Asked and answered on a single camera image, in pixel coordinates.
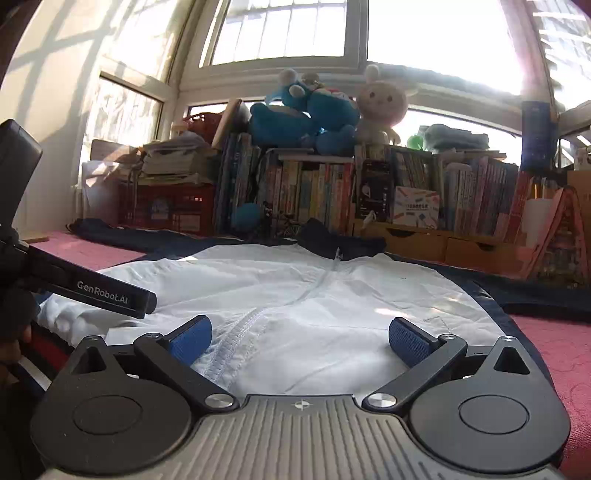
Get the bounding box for person's left hand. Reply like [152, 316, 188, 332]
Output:
[0, 290, 41, 380]

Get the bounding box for dark blue poster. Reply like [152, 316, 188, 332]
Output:
[522, 99, 560, 175]

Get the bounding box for navy and white jacket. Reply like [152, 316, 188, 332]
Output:
[18, 217, 591, 407]

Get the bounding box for stack of papers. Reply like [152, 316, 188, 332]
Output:
[139, 134, 219, 186]

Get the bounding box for grey flat board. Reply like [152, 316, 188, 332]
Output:
[212, 98, 244, 149]

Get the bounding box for row of books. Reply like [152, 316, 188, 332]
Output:
[215, 131, 533, 246]

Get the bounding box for wooden drawer organizer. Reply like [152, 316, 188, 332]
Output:
[353, 219, 533, 278]

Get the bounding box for pink bunny plush toy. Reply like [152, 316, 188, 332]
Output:
[355, 65, 410, 147]

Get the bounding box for miniature bicycle model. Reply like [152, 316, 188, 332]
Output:
[261, 210, 315, 241]

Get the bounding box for white printed cardboard box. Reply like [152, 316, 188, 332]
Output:
[392, 186, 441, 230]

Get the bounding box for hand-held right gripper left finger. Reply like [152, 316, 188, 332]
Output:
[69, 315, 241, 411]

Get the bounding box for red plastic crate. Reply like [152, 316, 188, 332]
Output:
[119, 184, 217, 237]

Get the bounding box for blue cat plush toy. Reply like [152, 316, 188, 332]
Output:
[272, 69, 362, 156]

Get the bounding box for brown cardboard box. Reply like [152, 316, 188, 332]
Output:
[566, 171, 591, 195]

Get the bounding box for teal folded cloth stack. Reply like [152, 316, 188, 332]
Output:
[422, 124, 491, 154]

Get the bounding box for pink triangular toy playset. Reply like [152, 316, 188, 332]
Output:
[526, 187, 591, 285]

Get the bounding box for plain blue plush toy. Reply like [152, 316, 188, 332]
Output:
[249, 102, 320, 149]

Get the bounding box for white paper sheets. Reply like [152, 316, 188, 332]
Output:
[81, 138, 140, 219]

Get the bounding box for red plastic basket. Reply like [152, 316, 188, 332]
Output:
[182, 112, 228, 145]

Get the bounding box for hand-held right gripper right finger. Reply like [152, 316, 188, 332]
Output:
[362, 318, 533, 411]

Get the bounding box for black smartphone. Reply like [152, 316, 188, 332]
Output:
[358, 159, 396, 221]

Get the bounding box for round blue plush ball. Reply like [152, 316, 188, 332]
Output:
[231, 202, 263, 232]

